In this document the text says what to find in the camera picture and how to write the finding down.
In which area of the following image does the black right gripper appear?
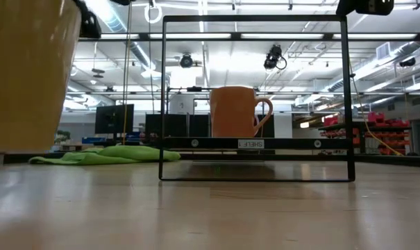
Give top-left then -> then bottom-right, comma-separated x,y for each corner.
335,0 -> 396,17

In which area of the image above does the large cream white mug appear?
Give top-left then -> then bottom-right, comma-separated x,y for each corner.
0,0 -> 83,154

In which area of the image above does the medium orange mug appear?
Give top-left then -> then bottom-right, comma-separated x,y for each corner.
209,85 -> 274,139

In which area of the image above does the black overhead rig beam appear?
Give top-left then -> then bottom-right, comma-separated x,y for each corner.
78,31 -> 420,42

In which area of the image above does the black computer monitor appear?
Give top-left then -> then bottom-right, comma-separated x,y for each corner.
94,103 -> 135,135

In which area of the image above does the shelving with red bins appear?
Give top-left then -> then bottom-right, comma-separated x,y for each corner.
317,110 -> 412,156

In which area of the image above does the green microfibre cloth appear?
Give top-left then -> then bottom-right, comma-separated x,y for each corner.
28,144 -> 182,166

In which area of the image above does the wooden tray board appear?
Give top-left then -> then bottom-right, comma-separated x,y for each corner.
158,14 -> 357,183

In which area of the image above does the yellow hanging cable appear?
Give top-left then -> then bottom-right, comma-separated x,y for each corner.
121,0 -> 133,146
348,57 -> 405,157

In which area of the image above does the white cable loop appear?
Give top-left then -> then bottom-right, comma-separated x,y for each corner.
144,2 -> 164,25

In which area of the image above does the black overhead camera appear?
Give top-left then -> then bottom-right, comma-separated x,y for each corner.
262,44 -> 288,71
178,52 -> 196,69

